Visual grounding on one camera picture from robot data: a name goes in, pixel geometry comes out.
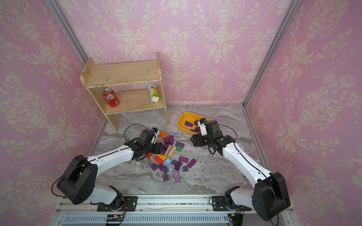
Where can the white green juice carton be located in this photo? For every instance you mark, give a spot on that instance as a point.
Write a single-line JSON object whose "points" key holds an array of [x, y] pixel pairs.
{"points": [[154, 95]]}

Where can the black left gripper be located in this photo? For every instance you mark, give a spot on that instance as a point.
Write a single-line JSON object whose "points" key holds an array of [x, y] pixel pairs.
{"points": [[159, 148]]}

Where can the orange wooden brick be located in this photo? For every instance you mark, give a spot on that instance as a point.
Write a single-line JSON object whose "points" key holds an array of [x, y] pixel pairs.
{"points": [[163, 135]]}

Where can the red cola can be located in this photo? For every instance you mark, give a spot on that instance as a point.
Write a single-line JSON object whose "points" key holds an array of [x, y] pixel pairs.
{"points": [[110, 97]]}

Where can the yellow plastic storage bin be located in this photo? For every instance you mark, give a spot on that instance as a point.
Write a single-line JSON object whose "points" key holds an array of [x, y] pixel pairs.
{"points": [[191, 117]]}

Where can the natural wood long brick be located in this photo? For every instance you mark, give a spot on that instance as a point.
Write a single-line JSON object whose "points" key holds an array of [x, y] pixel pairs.
{"points": [[172, 151]]}

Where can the purple slanted right brick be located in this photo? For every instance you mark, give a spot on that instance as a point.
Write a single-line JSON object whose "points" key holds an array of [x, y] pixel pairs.
{"points": [[191, 163]]}

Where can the light blue wooden brick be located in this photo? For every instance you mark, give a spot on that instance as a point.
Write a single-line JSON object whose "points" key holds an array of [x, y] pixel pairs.
{"points": [[168, 161]]}

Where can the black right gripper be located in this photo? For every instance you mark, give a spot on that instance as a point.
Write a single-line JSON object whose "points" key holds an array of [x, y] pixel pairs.
{"points": [[196, 141]]}

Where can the red flat wooden brick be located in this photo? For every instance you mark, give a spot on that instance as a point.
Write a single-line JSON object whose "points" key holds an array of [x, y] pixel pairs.
{"points": [[158, 160]]}

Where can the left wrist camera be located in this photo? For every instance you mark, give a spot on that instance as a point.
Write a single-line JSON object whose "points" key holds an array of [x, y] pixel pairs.
{"points": [[155, 133]]}

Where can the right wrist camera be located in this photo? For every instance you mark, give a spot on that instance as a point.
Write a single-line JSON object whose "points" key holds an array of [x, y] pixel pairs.
{"points": [[202, 126]]}

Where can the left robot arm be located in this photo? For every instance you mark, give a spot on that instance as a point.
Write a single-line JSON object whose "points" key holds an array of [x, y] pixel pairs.
{"points": [[78, 182]]}

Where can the wooden two-tier shelf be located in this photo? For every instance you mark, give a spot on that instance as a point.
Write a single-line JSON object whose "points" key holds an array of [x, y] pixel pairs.
{"points": [[96, 78]]}

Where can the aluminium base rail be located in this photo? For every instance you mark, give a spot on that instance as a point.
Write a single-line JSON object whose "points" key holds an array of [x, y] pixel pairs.
{"points": [[166, 210]]}

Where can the purple long front brick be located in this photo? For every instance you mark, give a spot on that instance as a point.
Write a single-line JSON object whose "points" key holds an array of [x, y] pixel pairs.
{"points": [[176, 176]]}

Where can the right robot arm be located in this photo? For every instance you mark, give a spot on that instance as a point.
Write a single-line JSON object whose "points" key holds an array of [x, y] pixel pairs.
{"points": [[269, 196]]}

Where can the yellow wooden brick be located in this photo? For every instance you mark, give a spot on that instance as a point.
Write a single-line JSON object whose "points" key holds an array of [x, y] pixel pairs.
{"points": [[162, 157]]}

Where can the purple flat brick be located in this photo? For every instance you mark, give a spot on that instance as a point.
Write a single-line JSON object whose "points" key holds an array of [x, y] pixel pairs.
{"points": [[179, 144]]}

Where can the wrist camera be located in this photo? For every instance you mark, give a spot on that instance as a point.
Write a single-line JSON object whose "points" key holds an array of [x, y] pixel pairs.
{"points": [[155, 133], [202, 126]]}

